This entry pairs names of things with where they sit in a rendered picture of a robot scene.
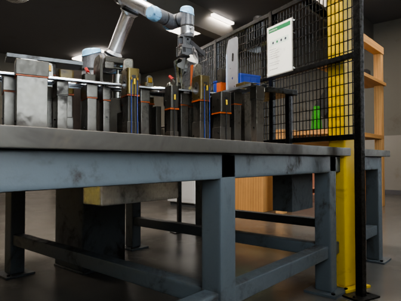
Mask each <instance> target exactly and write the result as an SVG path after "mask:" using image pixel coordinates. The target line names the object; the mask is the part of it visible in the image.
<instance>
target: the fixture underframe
mask: <svg viewBox="0 0 401 301"><path fill-rule="evenodd" d="M336 172H340V156H324V155H268V154H239V153H184V152H128V151H100V150H44V149H0V193H5V270H4V271H0V278H2V279H5V280H10V279H13V278H18V277H23V276H26V275H31V274H35V271H32V270H30V269H27V268H25V267H24V249H26V250H30V251H33V252H35V253H39V254H43V255H45V256H48V257H52V258H55V259H58V260H61V261H64V262H67V263H71V264H73V265H76V266H80V267H83V268H86V269H89V270H92V271H96V272H99V273H101V274H105V275H108V276H111V277H114V278H118V279H120V280H124V281H127V282H131V283H133V284H137V285H140V286H142V287H146V288H149V289H152V290H155V291H159V292H161V293H165V294H168V295H171V296H174V297H177V298H180V300H177V301H242V300H245V299H247V298H249V297H251V296H253V295H255V294H257V293H259V292H261V291H263V290H265V289H267V288H269V287H271V286H273V285H275V284H277V283H279V282H281V281H283V280H285V279H287V278H289V277H291V276H293V275H295V274H297V273H300V272H302V271H304V270H306V269H308V268H310V267H312V266H314V265H315V283H314V284H313V285H311V286H309V287H307V288H306V289H304V292H305V293H310V294H315V295H318V296H323V297H328V298H331V299H335V300H336V299H338V298H339V297H340V296H342V295H343V294H344V293H346V291H345V289H343V287H339V286H337V254H338V253H339V252H340V250H339V242H338V241H337V221H336ZM312 173H314V217H306V216H294V215H287V214H276V213H264V212H257V211H246V210H235V178H245V177H264V176H273V210H274V211H287V212H295V211H300V210H305V209H308V208H313V177H312ZM187 181H195V187H196V224H191V223H183V222H175V221H170V220H162V219H154V218H149V217H141V202H146V201H157V200H163V199H174V198H178V182H187ZM365 182H366V261H367V262H371V263H377V264H382V265H385V264H386V263H387V262H389V261H390V260H391V258H390V257H383V211H382V163H381V157H379V156H366V157H365ZM72 188H84V192H83V203H84V204H87V205H96V206H101V207H102V206H108V205H119V204H126V245H125V250H128V251H136V250H140V249H144V248H148V247H149V246H148V245H142V244H141V227H145V228H152V229H159V230H163V231H170V232H177V233H181V234H188V235H195V236H199V237H202V280H199V279H194V278H191V277H186V276H183V275H179V274H175V273H172V272H168V271H163V270H160V269H156V268H152V267H149V266H145V265H141V264H138V263H134V262H129V261H126V260H122V259H118V258H115V257H111V256H107V255H103V254H100V253H95V252H92V251H88V250H84V249H81V248H77V247H72V246H70V245H66V244H61V243H59V242H54V241H50V240H47V239H43V238H38V237H36V236H31V235H27V234H25V191H42V190H53V189H72ZM235 218H240V219H250V220H260V221H266V222H276V223H286V224H292V225H301V226H311V227H315V241H309V240H304V239H296V238H288V237H283V236H275V235H267V234H259V233H254V232H246V231H238V230H235ZM236 242H237V243H241V244H248V245H255V246H259V247H266V248H273V249H277V250H284V251H291V252H295V254H292V255H290V256H288V257H285V258H283V259H280V260H277V261H275V262H273V263H270V264H268V265H265V266H262V267H260V268H258V269H255V270H253V271H250V272H247V273H245V274H243V275H239V276H238V277H235V243H236Z"/></svg>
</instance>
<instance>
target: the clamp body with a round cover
mask: <svg viewBox="0 0 401 301"><path fill-rule="evenodd" d="M74 74H75V73H74V70H65V69H59V70H58V71H57V72H56V74H55V75H56V77H61V78H72V79H74ZM73 96H74V88H69V95H68V97H67V129H72V130H73V118H72V97H73Z"/></svg>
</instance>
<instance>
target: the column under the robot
mask: <svg viewBox="0 0 401 301"><path fill-rule="evenodd" d="M83 192H84V188H72V189H56V190H55V241H56V242H59V243H61V244H66V245H70V246H72V247H77V248H81V249H84V250H88V251H92V252H95V253H100V254H103V255H107V256H111V257H115V258H118V259H122V260H125V204H119V205H108V206H102V207H101V206H96V205H87V204H84V203H83ZM54 266H57V267H59V268H63V269H66V270H68V271H71V272H74V273H77V274H80V275H85V274H90V273H93V272H95V271H92V270H89V269H86V268H83V267H80V266H76V265H73V264H71V263H67V262H64V261H61V260H58V259H55V264H54Z"/></svg>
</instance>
